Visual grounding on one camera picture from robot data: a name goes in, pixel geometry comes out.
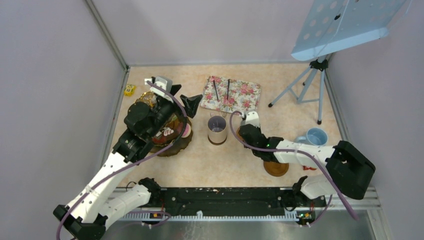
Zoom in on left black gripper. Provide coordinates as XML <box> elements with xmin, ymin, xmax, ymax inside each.
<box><xmin>146</xmin><ymin>84</ymin><xmax>203</xmax><ymax>138</ymax></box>

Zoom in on black handled steel tongs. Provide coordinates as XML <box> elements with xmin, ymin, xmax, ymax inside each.
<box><xmin>212</xmin><ymin>76</ymin><xmax>231</xmax><ymax>118</ymax></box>

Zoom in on pink frosted donut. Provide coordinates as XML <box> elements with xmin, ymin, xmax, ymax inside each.
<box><xmin>182</xmin><ymin>124</ymin><xmax>192</xmax><ymax>138</ymax></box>

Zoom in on brown wooden lid coaster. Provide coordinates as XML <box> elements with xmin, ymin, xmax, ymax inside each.
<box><xmin>263</xmin><ymin>161</ymin><xmax>290</xmax><ymax>177</ymax></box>

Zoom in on light blue mug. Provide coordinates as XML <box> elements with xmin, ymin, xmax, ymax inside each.
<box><xmin>294</xmin><ymin>127</ymin><xmax>329</xmax><ymax>147</ymax></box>

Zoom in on dark wooden coaster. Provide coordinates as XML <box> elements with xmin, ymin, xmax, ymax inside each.
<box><xmin>207</xmin><ymin>137</ymin><xmax>227</xmax><ymax>146</ymax></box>

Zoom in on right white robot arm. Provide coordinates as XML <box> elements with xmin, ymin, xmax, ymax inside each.
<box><xmin>237</xmin><ymin>124</ymin><xmax>376</xmax><ymax>206</ymax></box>

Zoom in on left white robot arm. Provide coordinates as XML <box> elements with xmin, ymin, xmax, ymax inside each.
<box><xmin>53</xmin><ymin>80</ymin><xmax>203</xmax><ymax>240</ymax></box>

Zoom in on floral serving tray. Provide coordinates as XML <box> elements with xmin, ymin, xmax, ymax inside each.
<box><xmin>200</xmin><ymin>75</ymin><xmax>262</xmax><ymax>115</ymax></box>

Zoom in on yellow snack packet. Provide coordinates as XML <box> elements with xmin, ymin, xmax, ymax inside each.
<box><xmin>123</xmin><ymin>84</ymin><xmax>137</xmax><ymax>97</ymax></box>

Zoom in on red owl snack packet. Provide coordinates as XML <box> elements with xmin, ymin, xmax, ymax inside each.
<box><xmin>302</xmin><ymin>165</ymin><xmax>317</xmax><ymax>171</ymax></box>

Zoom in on grey tripod stand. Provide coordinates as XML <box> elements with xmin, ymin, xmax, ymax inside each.
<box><xmin>268</xmin><ymin>55</ymin><xmax>329</xmax><ymax>125</ymax></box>

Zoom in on blue perforated stand tray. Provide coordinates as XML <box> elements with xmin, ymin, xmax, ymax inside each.
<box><xmin>291</xmin><ymin>0</ymin><xmax>412</xmax><ymax>61</ymax></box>

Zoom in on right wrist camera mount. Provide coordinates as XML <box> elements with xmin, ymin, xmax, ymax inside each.
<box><xmin>240</xmin><ymin>110</ymin><xmax>261</xmax><ymax>128</ymax></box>

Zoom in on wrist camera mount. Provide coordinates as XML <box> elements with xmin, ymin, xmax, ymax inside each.
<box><xmin>240</xmin><ymin>110</ymin><xmax>261</xmax><ymax>128</ymax></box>
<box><xmin>144</xmin><ymin>76</ymin><xmax>173</xmax><ymax>102</ymax></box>

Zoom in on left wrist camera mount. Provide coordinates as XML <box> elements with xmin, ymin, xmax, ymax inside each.
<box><xmin>144</xmin><ymin>76</ymin><xmax>173</xmax><ymax>102</ymax></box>

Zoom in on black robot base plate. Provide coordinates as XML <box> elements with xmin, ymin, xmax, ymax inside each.
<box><xmin>142</xmin><ymin>187</ymin><xmax>327</xmax><ymax>217</ymax></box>

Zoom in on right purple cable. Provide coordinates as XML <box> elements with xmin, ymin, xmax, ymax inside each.
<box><xmin>229</xmin><ymin>110</ymin><xmax>359</xmax><ymax>228</ymax></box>

